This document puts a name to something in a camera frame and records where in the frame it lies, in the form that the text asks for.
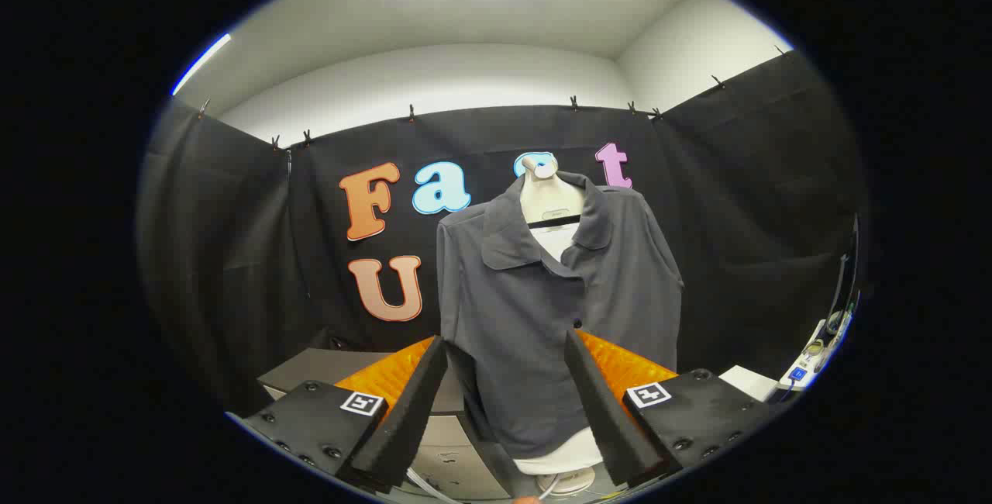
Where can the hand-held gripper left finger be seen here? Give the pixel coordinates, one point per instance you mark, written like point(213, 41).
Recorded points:
point(411, 411)

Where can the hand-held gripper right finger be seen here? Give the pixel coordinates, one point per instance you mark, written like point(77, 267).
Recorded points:
point(604, 411)

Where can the grey button shirt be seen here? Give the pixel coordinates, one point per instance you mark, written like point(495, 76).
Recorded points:
point(511, 318)

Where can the grey drawer cabinet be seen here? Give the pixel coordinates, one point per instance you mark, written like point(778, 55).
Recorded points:
point(325, 368)

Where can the white side table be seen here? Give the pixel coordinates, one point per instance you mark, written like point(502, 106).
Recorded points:
point(748, 381)

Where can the white power strip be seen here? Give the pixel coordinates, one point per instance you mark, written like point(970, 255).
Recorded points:
point(806, 360)

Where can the white mannequin torso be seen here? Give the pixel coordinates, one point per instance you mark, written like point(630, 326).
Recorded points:
point(549, 198)

